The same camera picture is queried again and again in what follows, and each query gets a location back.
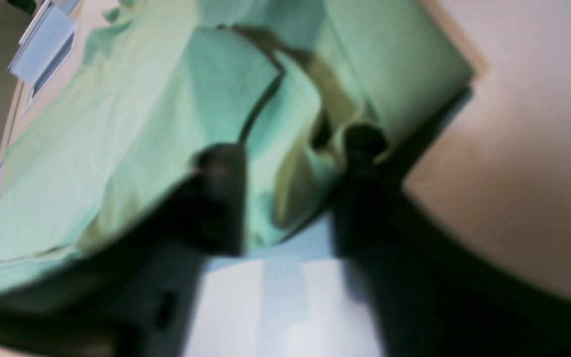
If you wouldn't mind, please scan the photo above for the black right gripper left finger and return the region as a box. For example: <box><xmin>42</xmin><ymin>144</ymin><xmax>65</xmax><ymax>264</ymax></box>
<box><xmin>0</xmin><ymin>144</ymin><xmax>247</xmax><ymax>357</ymax></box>

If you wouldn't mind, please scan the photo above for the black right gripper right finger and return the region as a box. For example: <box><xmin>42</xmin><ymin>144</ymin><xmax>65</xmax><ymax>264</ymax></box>
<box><xmin>333</xmin><ymin>125</ymin><xmax>571</xmax><ymax>357</ymax></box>

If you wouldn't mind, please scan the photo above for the light green polo shirt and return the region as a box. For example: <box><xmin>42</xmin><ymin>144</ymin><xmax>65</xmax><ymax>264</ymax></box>
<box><xmin>0</xmin><ymin>0</ymin><xmax>473</xmax><ymax>292</ymax></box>

